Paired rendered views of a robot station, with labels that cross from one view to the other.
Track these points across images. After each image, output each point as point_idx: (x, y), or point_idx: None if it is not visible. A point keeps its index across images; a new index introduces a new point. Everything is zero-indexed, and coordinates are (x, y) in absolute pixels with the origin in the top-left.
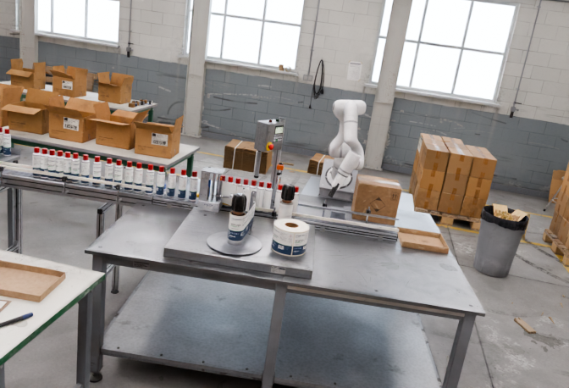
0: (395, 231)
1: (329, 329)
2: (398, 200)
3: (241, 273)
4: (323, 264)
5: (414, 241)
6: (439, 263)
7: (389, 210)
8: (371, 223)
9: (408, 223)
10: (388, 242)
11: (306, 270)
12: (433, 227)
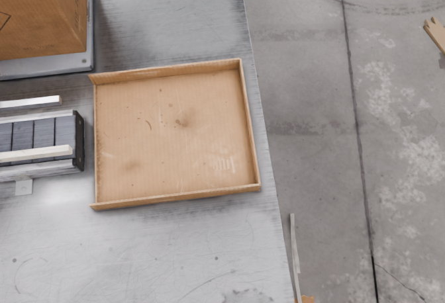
0: (69, 137)
1: None
2: None
3: None
4: None
5: (147, 143)
6: (219, 292)
7: (36, 24)
8: (4, 70)
9: None
10: (50, 195)
11: None
12: None
